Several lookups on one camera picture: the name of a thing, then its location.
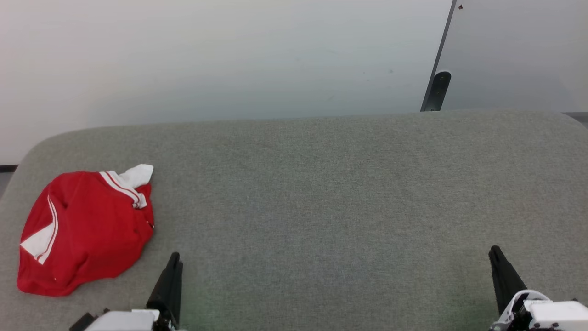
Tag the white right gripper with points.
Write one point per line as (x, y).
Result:
(558, 317)

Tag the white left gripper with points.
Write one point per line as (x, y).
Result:
(124, 320)

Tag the red white basketball jersey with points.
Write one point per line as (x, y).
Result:
(92, 239)

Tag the grey fabric sofa cushion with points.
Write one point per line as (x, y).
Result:
(321, 207)

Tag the dark thin panel edge strip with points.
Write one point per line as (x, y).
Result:
(442, 46)

